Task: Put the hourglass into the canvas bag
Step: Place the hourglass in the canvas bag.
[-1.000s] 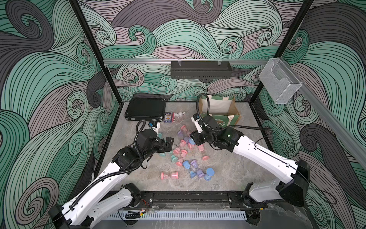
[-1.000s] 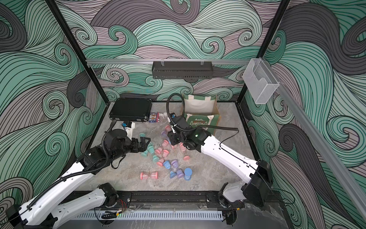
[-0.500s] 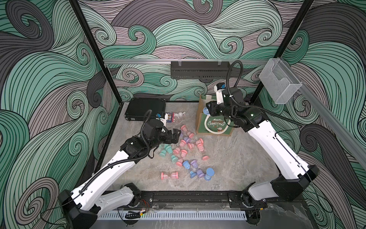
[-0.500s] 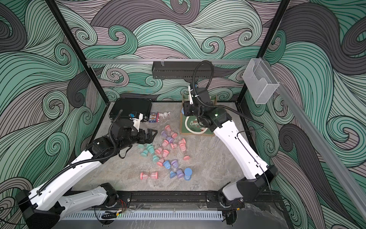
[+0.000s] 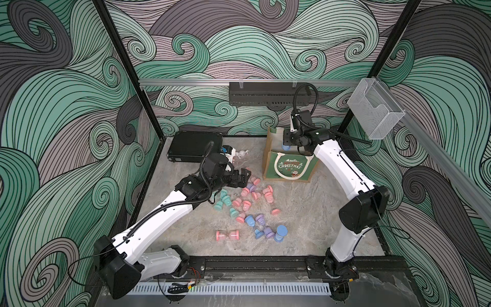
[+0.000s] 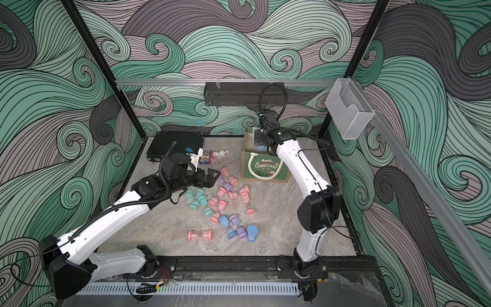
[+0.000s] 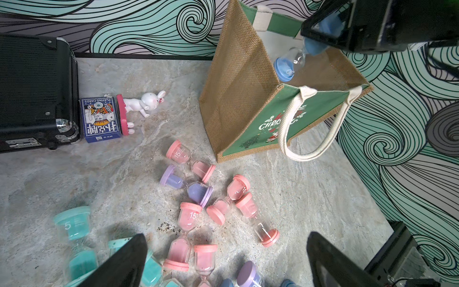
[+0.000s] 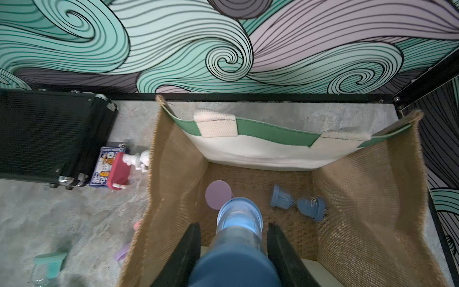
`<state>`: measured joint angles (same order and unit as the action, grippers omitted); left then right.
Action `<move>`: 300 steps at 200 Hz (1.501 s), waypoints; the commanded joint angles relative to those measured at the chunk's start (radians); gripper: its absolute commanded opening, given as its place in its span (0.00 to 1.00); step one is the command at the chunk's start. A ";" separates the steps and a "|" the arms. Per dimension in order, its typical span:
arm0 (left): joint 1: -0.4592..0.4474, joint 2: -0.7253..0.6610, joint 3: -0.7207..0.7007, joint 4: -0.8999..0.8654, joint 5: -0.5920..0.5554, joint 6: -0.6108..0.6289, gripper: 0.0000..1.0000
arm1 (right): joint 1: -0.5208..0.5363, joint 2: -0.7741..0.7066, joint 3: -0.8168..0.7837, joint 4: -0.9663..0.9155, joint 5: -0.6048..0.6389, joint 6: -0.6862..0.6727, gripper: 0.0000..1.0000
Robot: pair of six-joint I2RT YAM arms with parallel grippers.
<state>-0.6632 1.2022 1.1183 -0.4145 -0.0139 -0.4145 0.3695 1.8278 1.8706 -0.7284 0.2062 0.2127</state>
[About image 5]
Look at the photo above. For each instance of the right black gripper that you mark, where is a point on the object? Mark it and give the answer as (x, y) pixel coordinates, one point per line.
(286, 133)

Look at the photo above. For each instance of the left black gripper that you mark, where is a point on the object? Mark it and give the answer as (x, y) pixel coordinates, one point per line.
(241, 178)

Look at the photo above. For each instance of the pink hourglass pair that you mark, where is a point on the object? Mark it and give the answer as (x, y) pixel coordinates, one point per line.
(269, 197)

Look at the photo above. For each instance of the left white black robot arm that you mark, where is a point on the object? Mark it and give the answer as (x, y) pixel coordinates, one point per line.
(121, 262)

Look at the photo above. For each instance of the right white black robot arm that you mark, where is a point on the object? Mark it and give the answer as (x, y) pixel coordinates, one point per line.
(367, 201)

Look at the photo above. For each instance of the pink hourglass centre upper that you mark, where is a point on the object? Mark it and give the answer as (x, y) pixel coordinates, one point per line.
(255, 195)

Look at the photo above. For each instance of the purple hourglass upper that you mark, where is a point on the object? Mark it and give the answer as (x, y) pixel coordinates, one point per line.
(251, 187)

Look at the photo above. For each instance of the teal hourglass far left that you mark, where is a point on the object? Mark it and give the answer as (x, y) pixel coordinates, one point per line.
(223, 193)

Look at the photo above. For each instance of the teal hourglass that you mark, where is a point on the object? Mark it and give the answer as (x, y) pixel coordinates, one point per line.
(223, 193)
(234, 213)
(224, 202)

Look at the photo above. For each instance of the pink hourglass nearest bag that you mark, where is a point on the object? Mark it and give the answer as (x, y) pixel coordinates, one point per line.
(254, 180)

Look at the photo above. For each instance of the teal hourglass middle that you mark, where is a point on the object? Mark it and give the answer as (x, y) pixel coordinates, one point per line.
(224, 202)

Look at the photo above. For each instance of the green jute Christmas canvas bag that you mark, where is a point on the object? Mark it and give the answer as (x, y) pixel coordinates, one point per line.
(285, 165)

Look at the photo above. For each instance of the pink hourglass right upper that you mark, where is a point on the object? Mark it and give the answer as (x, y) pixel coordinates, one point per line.
(268, 189)

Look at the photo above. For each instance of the teal hourglass lower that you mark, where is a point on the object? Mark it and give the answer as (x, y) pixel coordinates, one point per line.
(234, 213)

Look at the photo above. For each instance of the pink hourglass centre lower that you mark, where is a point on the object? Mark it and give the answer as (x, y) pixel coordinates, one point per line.
(243, 207)

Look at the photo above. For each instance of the pink hourglass lying front alone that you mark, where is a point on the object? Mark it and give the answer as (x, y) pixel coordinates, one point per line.
(232, 235)

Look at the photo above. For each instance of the blue hourglass lying front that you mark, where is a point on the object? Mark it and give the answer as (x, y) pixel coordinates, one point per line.
(258, 233)

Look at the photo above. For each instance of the white rabbit figurine pink base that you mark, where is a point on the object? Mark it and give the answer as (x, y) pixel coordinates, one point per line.
(241, 154)

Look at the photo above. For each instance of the black hard carrying case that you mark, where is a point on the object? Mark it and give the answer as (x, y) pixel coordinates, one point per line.
(189, 146)

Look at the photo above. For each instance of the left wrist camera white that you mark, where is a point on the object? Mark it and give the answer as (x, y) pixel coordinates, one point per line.
(229, 152)

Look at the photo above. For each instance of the black perforated wall tray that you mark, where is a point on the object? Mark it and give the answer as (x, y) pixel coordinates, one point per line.
(270, 94)

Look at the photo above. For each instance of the aluminium rail on back wall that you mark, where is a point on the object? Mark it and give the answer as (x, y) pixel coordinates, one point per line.
(226, 82)

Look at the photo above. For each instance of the aluminium rail on wall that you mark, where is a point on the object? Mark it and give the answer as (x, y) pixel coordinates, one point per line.
(446, 131)
(226, 82)

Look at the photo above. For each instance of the clear acrylic wall bin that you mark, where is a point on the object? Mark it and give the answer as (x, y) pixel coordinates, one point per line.
(375, 108)

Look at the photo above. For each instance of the white slotted cable duct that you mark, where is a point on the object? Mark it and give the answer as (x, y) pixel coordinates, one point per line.
(233, 288)

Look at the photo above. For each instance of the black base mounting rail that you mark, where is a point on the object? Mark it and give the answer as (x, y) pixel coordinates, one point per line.
(316, 267)

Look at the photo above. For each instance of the aluminium rail on right wall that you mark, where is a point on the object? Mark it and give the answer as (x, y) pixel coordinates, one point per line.
(446, 131)

